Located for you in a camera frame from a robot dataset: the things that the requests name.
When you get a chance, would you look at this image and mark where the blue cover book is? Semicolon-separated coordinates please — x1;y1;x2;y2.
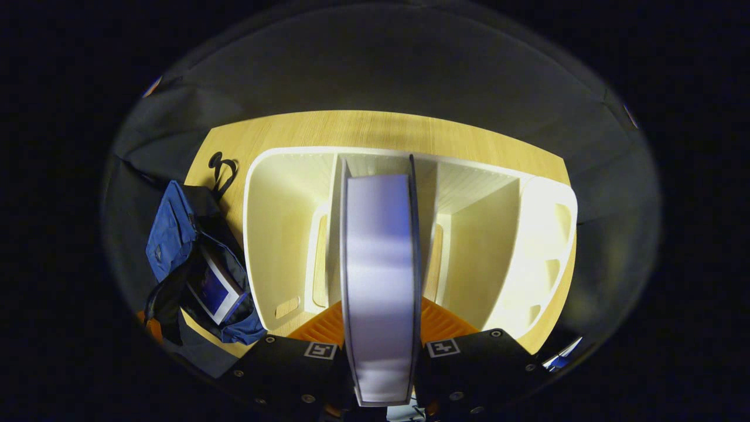
186;245;248;326

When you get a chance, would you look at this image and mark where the blue schoolbag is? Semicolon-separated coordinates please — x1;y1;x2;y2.
142;151;268;346

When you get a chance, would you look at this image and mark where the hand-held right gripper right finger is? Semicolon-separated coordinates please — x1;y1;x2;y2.
413;296;554;418

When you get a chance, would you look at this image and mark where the white spine book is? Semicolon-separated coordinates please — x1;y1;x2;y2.
339;154;424;407

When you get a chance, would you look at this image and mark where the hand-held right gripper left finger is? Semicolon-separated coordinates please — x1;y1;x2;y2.
218;300;355;414

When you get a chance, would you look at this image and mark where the white bookshelf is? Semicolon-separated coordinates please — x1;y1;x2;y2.
242;145;579;342

